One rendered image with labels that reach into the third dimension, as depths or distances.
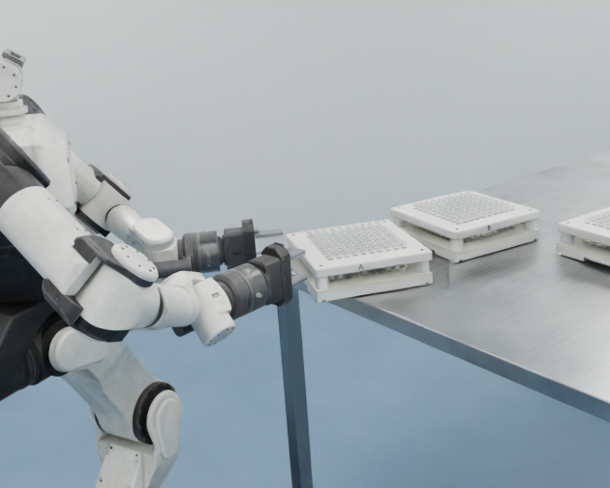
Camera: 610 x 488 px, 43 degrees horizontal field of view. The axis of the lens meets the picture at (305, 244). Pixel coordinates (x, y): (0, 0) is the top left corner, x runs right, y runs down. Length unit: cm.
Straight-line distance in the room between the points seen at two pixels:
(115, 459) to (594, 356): 109
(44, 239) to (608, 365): 87
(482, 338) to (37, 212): 75
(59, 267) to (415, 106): 363
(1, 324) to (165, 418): 49
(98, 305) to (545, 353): 71
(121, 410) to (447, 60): 332
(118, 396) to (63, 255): 66
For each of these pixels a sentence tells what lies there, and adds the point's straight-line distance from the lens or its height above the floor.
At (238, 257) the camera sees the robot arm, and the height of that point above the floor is 95.
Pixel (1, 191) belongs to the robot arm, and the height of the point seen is 123.
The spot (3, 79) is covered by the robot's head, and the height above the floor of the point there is 137.
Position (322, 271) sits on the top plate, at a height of 96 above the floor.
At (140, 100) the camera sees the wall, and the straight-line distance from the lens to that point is 432.
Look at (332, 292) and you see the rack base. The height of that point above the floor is 91.
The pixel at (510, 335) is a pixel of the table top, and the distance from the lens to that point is 137.
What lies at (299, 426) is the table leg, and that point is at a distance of 193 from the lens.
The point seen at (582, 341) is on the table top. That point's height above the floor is 89.
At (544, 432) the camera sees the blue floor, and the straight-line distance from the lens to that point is 279.
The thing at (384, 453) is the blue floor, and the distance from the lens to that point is 265.
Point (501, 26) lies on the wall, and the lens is 470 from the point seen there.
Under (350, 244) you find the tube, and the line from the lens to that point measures 158.
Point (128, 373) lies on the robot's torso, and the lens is 173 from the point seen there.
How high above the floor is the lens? 149
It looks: 19 degrees down
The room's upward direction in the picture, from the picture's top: 4 degrees counter-clockwise
